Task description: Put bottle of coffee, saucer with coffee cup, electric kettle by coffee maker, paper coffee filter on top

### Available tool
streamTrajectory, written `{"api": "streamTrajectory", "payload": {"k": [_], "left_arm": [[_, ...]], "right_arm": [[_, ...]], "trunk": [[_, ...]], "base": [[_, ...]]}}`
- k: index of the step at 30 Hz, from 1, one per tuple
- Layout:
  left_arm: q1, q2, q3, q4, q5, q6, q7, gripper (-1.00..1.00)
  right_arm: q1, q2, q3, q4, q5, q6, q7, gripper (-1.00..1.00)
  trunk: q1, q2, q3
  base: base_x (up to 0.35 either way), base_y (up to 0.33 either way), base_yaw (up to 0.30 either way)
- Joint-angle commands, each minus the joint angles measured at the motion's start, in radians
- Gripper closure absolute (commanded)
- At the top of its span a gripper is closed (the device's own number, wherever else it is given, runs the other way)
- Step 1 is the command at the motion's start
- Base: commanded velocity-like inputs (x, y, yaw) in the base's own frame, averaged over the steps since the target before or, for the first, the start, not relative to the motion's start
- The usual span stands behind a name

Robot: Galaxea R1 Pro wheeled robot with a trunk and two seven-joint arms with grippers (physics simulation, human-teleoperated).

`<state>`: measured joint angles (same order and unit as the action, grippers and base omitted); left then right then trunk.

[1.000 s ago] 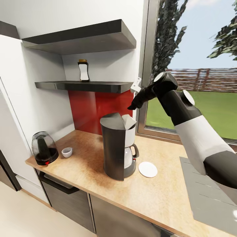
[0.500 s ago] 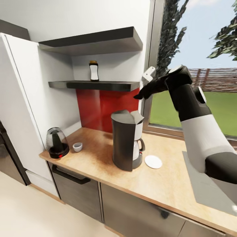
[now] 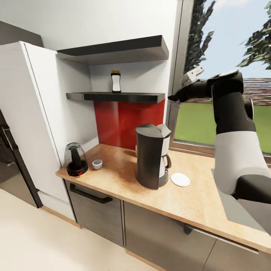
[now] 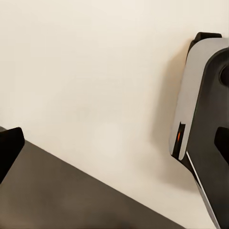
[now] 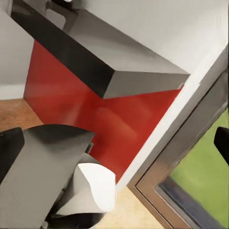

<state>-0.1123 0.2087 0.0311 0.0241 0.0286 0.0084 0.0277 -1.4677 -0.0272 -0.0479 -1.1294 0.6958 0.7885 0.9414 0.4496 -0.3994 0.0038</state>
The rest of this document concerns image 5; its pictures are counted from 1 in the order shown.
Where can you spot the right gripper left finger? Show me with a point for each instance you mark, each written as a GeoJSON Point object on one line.
{"type": "Point", "coordinates": [11, 143]}

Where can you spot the coffee maker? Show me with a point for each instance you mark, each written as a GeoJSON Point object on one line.
{"type": "Point", "coordinates": [39, 176]}

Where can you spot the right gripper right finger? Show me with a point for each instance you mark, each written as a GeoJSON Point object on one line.
{"type": "Point", "coordinates": [221, 142]}

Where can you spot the paper coffee filter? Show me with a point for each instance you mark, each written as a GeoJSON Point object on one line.
{"type": "Point", "coordinates": [91, 189]}

